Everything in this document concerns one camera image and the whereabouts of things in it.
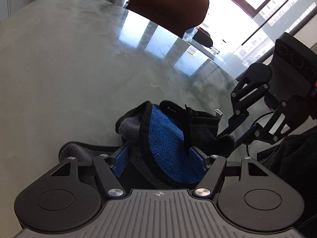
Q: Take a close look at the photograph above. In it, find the blue and grey microfiber towel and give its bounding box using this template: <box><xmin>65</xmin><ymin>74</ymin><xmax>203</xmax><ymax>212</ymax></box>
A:
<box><xmin>59</xmin><ymin>101</ymin><xmax>235</xmax><ymax>190</ymax></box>

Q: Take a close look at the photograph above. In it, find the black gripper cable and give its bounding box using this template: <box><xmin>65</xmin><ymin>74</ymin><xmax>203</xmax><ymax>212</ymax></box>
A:
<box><xmin>245</xmin><ymin>111</ymin><xmax>276</xmax><ymax>157</ymax></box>

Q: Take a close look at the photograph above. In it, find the brown leather chair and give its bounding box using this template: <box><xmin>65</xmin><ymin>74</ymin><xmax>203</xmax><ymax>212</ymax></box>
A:
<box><xmin>126</xmin><ymin>0</ymin><xmax>210</xmax><ymax>38</ymax></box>

